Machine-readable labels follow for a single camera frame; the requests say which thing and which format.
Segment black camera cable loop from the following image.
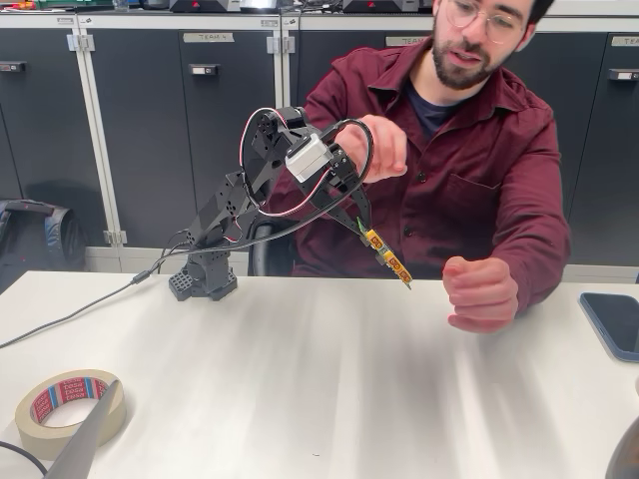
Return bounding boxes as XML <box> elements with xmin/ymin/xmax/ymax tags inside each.
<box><xmin>169</xmin><ymin>118</ymin><xmax>375</xmax><ymax>250</ymax></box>

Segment circuit board with yellow connectors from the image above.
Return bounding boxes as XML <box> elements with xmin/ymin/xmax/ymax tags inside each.
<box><xmin>355</xmin><ymin>217</ymin><xmax>413</xmax><ymax>292</ymax></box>

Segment white gripper-mounted camera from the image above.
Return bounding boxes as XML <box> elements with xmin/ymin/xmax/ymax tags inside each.
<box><xmin>284</xmin><ymin>133</ymin><xmax>334</xmax><ymax>184</ymax></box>

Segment smartphone in dark blue case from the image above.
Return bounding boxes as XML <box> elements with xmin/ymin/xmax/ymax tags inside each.
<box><xmin>577</xmin><ymin>290</ymin><xmax>639</xmax><ymax>363</ymax></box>

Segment thick black cable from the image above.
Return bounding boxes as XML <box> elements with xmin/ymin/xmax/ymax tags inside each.
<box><xmin>0</xmin><ymin>440</ymin><xmax>49</xmax><ymax>476</ymax></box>

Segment beige masking tape roll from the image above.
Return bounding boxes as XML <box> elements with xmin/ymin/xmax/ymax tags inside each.
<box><xmin>13</xmin><ymin>368</ymin><xmax>129</xmax><ymax>462</ymax></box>

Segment black office chair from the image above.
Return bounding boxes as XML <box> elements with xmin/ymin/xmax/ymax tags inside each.
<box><xmin>248</xmin><ymin>218</ymin><xmax>301</xmax><ymax>278</ymax></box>

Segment black cable with ferrite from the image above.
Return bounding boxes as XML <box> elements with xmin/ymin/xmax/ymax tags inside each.
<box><xmin>0</xmin><ymin>232</ymin><xmax>197</xmax><ymax>349</ymax></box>

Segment bearded man in maroon shirt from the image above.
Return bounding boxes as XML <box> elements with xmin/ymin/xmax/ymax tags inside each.
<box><xmin>269</xmin><ymin>0</ymin><xmax>573</xmax><ymax>320</ymax></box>

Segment dark backpack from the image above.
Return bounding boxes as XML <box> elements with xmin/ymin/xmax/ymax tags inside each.
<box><xmin>0</xmin><ymin>198</ymin><xmax>90</xmax><ymax>295</ymax></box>

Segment grey pointed metal sheet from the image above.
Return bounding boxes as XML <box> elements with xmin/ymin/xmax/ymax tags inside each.
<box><xmin>43</xmin><ymin>379</ymin><xmax>125</xmax><ymax>479</ymax></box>

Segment maroon-shirted man's left hand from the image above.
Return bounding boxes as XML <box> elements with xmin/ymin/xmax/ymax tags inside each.
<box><xmin>442</xmin><ymin>255</ymin><xmax>521</xmax><ymax>333</ymax></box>

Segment round wire-frame glasses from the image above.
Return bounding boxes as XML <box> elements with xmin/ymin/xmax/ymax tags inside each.
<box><xmin>446</xmin><ymin>0</ymin><xmax>521</xmax><ymax>44</ymax></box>

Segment man's left forearm maroon sleeve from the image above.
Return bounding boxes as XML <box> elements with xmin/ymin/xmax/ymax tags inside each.
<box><xmin>491</xmin><ymin>199</ymin><xmax>573</xmax><ymax>320</ymax></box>

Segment green board on cabinet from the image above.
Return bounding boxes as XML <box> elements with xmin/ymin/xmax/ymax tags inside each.
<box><xmin>37</xmin><ymin>0</ymin><xmax>114</xmax><ymax>11</ymax></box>

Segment black box with red triangle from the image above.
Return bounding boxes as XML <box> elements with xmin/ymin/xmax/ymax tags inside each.
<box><xmin>168</xmin><ymin>0</ymin><xmax>279</xmax><ymax>14</ymax></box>
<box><xmin>341</xmin><ymin>0</ymin><xmax>421</xmax><ymax>14</ymax></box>

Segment rounded dome-shaped object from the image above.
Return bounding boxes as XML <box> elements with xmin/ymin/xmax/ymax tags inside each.
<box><xmin>605</xmin><ymin>412</ymin><xmax>639</xmax><ymax>479</ymax></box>

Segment red and white servo wire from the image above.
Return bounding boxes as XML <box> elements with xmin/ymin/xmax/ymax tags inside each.
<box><xmin>241</xmin><ymin>107</ymin><xmax>335</xmax><ymax>219</ymax></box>

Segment dark grey cabinet door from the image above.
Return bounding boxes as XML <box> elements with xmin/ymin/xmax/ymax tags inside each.
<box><xmin>498</xmin><ymin>32</ymin><xmax>611</xmax><ymax>211</ymax></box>
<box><xmin>89</xmin><ymin>28</ymin><xmax>279</xmax><ymax>248</ymax></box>
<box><xmin>566</xmin><ymin>33</ymin><xmax>639</xmax><ymax>266</ymax></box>
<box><xmin>0</xmin><ymin>28</ymin><xmax>109</xmax><ymax>246</ymax></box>
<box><xmin>294</xmin><ymin>29</ymin><xmax>435</xmax><ymax>132</ymax></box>

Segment maroon-shirted man's right hand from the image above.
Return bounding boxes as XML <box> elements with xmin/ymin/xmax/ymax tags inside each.
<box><xmin>356</xmin><ymin>115</ymin><xmax>409</xmax><ymax>182</ymax></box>

